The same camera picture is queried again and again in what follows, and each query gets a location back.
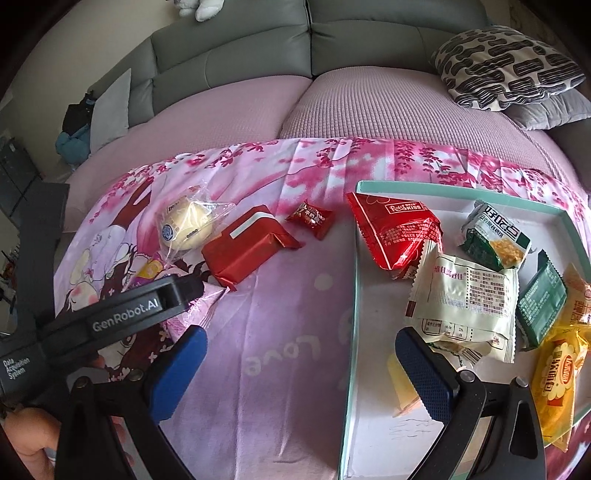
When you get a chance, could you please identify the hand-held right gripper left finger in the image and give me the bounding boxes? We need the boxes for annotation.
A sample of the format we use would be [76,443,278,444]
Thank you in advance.
[54,324,208,480]

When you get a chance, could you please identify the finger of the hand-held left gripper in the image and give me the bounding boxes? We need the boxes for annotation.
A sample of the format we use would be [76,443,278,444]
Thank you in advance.
[16,182,71,340]

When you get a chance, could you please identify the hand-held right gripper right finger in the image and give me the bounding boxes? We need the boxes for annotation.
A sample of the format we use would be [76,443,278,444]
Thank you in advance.
[394,325,548,480]

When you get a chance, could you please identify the white tray with green rim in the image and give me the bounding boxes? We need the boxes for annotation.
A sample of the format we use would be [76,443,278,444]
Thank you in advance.
[338,179,591,480]

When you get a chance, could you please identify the white snack packet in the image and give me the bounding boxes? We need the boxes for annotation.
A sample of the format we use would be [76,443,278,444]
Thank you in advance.
[405,240,520,365]

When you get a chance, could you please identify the yellow bread packet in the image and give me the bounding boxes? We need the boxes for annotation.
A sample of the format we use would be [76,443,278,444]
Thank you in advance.
[529,323,591,453]

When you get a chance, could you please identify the person's left hand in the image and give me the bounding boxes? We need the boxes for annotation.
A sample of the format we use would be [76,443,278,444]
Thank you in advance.
[0,406,61,480]

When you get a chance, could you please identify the small yellow purple packet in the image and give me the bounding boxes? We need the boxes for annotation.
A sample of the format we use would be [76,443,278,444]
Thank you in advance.
[134,258,167,284]

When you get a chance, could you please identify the blue cloth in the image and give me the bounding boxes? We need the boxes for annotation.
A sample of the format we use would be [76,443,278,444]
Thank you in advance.
[55,124,92,163]

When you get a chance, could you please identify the clear packet with round bun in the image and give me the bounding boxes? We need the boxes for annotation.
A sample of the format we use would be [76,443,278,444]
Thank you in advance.
[154,185,236,266]

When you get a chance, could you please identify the pink printed blanket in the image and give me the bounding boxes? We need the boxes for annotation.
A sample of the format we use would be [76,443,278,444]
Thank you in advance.
[53,136,591,480]

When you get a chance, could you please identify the black bag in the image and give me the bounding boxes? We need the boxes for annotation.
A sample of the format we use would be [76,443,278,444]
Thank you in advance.
[61,91,96,136]

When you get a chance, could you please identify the red brick-shaped packet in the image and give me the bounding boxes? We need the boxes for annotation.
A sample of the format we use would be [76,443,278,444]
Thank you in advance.
[201,205,303,292]

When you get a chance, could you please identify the dark green snack packet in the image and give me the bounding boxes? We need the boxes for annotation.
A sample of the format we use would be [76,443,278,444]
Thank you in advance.
[515,251,568,349]

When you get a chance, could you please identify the light grey pillow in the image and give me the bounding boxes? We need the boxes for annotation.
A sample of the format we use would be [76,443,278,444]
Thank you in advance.
[89,68,132,154]

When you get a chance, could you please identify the red snack packet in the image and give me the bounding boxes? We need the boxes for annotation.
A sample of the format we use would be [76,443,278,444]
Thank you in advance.
[346,191,444,281]

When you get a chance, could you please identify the green noodle snack packet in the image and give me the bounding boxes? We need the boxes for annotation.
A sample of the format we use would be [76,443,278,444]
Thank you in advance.
[459,200,532,272]

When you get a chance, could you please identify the orange cream roll cake packet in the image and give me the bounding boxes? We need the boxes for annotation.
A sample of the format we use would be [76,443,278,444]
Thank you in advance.
[561,263,591,328]

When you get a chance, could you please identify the small red candy packet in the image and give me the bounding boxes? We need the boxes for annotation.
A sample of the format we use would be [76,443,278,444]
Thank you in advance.
[285,199,334,241]

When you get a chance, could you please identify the grey sofa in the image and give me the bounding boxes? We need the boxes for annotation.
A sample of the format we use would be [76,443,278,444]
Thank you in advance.
[85,0,591,153]

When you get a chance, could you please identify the pink sofa cover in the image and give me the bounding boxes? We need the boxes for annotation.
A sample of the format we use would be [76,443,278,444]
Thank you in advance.
[62,65,591,232]

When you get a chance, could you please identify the grey white plush toy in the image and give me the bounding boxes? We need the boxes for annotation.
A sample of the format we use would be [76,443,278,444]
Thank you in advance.
[173,0,227,22]

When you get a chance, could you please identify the black white patterned pillow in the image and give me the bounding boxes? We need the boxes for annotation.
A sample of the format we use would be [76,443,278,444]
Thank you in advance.
[429,25,586,112]

